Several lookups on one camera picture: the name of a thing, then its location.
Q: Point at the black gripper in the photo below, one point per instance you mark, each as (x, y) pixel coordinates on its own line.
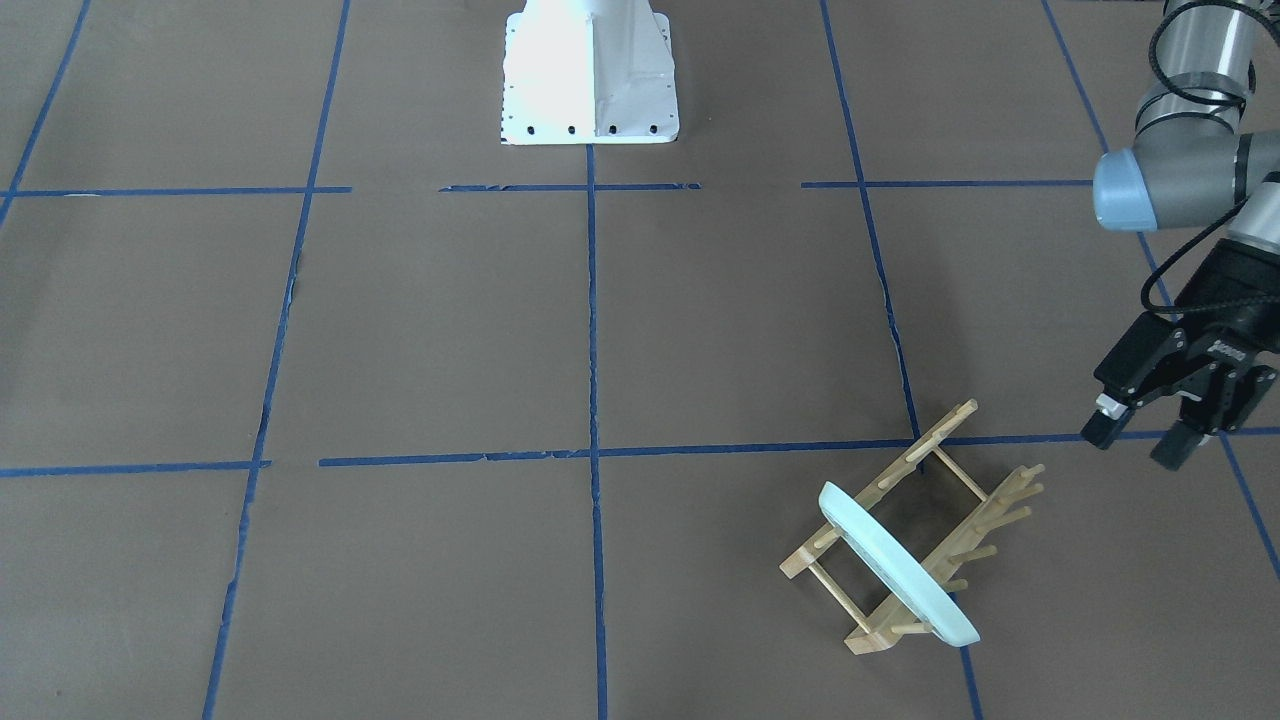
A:
(1236, 286)

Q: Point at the light green round plate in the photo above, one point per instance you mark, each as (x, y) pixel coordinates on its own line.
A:
(906, 578)

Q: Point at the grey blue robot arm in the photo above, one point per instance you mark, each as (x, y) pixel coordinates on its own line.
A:
(1190, 163)

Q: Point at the wooden plate rack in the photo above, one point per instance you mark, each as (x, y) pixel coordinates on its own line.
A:
(938, 511)

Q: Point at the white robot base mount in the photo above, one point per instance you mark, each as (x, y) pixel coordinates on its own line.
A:
(580, 72)

